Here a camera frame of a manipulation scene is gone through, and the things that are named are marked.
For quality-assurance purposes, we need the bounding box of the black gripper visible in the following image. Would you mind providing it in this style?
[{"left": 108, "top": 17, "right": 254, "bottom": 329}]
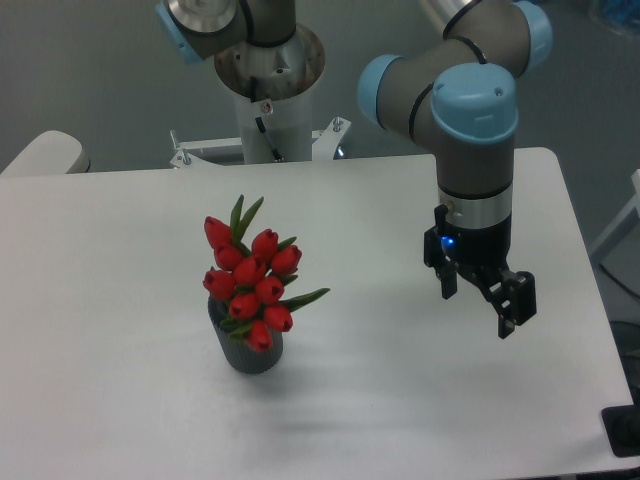
[{"left": 424, "top": 215, "right": 537, "bottom": 339}]

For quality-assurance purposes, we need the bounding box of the red tulip bouquet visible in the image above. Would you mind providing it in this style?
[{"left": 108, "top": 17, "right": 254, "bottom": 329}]
[{"left": 202, "top": 196, "right": 330, "bottom": 354}]

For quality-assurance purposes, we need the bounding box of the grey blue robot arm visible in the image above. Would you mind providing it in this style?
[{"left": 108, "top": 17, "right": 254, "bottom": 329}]
[{"left": 156, "top": 1, "right": 553, "bottom": 337}]

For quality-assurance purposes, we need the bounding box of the dark grey ribbed vase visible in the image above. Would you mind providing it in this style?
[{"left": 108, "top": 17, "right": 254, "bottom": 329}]
[{"left": 207, "top": 298, "right": 284, "bottom": 375}]

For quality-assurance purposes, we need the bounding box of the white furniture leg right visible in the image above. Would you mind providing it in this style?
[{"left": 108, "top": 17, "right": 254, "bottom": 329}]
[{"left": 588, "top": 170, "right": 639, "bottom": 263}]

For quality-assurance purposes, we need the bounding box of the black device at table edge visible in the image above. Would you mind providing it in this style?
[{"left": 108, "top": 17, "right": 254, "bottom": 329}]
[{"left": 601, "top": 405, "right": 639, "bottom": 458}]

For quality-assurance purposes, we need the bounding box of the blue object top right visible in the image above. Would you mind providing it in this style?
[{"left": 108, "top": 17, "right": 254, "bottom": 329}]
[{"left": 594, "top": 0, "right": 639, "bottom": 36}]

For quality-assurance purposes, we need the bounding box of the white chair armrest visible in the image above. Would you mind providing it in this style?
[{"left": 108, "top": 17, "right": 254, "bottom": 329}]
[{"left": 1, "top": 130, "right": 91, "bottom": 178}]

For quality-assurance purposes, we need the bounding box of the white metal base frame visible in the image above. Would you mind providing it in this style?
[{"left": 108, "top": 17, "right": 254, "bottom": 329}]
[{"left": 169, "top": 116, "right": 352, "bottom": 169}]

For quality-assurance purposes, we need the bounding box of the black cable on pedestal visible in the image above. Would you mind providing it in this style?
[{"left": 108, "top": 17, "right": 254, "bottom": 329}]
[{"left": 253, "top": 116, "right": 285, "bottom": 163}]

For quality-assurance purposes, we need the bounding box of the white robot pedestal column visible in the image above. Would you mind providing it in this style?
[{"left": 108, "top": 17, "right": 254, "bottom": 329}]
[{"left": 214, "top": 24, "right": 326, "bottom": 164}]

